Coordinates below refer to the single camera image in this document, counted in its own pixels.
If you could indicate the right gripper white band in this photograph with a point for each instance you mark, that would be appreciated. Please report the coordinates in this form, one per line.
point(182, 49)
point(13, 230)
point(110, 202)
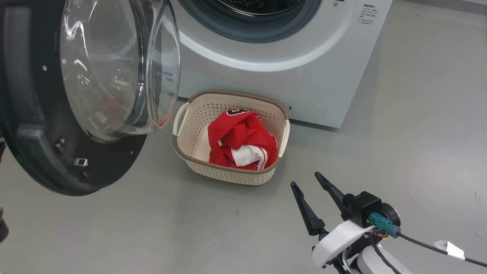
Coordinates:
point(338, 241)

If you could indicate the red and white garment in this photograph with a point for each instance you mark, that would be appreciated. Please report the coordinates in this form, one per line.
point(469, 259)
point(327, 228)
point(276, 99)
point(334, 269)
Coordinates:
point(236, 137)

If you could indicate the dark round washer door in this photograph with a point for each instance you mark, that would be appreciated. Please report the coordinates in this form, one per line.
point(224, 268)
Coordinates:
point(34, 114)

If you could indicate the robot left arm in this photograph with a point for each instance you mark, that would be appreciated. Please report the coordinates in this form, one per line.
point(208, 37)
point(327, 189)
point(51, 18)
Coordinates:
point(3, 228)

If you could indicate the white front-load washing machine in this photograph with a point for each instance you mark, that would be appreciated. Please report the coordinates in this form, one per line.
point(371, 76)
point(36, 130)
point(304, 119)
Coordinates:
point(304, 76)

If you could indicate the cream perforated laundry basket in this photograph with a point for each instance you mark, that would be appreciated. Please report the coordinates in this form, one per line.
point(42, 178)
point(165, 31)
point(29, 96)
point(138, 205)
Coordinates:
point(198, 125)

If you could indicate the blue energy label sticker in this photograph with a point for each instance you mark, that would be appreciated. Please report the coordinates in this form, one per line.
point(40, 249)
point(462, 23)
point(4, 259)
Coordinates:
point(167, 82)

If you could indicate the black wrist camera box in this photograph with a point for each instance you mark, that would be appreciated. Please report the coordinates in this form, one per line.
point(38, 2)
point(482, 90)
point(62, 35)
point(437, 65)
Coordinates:
point(361, 207)

